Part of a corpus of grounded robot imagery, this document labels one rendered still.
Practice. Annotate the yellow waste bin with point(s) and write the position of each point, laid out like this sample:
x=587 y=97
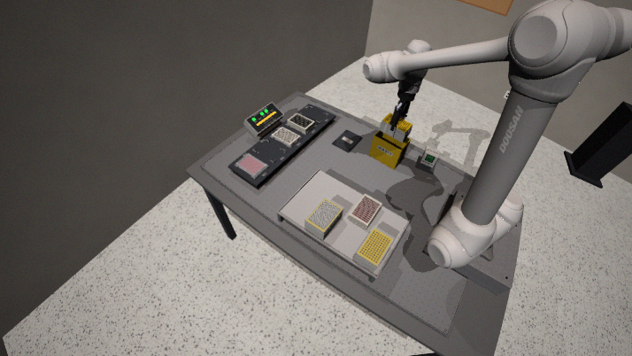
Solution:
x=388 y=152

